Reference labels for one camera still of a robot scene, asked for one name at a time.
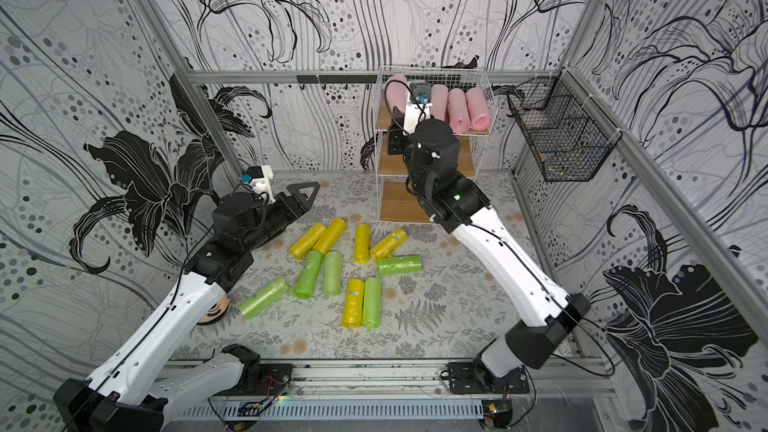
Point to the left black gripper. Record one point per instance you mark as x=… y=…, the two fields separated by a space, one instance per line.
x=294 y=212

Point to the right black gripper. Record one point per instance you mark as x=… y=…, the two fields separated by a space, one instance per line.
x=396 y=140

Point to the pink roll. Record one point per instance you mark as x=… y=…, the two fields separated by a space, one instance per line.
x=439 y=101
x=457 y=110
x=479 y=114
x=396 y=95

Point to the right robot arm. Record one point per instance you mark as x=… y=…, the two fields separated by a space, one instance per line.
x=547 y=312

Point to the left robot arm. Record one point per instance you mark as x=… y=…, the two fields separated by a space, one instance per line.
x=124 y=394

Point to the green roll near left arm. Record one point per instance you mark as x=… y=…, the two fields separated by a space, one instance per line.
x=263 y=299

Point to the yellow roll far left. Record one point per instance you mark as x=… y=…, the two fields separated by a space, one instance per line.
x=304 y=244

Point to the yellow roll upright middle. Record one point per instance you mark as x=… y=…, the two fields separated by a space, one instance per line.
x=362 y=244

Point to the pale green roll middle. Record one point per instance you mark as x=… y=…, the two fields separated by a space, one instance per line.
x=332 y=269

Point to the green roll dark left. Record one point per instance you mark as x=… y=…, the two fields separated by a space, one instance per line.
x=306 y=284

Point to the yellow roll with label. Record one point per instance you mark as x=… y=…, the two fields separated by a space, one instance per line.
x=388 y=245

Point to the green roll lying sideways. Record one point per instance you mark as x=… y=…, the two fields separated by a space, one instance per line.
x=396 y=265

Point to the yellow roll front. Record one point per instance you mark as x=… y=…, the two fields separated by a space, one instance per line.
x=353 y=308

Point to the pink plush toy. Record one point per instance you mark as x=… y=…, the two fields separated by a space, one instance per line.
x=215 y=313

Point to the green roll front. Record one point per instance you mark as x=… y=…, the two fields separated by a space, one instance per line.
x=372 y=303

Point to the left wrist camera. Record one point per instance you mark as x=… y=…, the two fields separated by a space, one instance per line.
x=258 y=180

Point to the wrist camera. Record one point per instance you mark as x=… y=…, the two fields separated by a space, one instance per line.
x=418 y=95
x=258 y=180

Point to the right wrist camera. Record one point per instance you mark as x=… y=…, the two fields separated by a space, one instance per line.
x=418 y=95

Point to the white wire three-tier shelf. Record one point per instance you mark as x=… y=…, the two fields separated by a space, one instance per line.
x=395 y=204

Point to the black wire wall basket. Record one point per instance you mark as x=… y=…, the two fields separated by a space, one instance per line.
x=565 y=142

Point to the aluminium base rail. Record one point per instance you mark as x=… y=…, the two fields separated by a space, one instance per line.
x=337 y=379

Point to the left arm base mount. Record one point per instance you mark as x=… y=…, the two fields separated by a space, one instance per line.
x=257 y=378

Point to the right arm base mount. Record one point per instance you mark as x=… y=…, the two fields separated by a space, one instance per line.
x=465 y=378

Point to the white slotted cable duct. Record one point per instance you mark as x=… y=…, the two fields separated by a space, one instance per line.
x=325 y=410

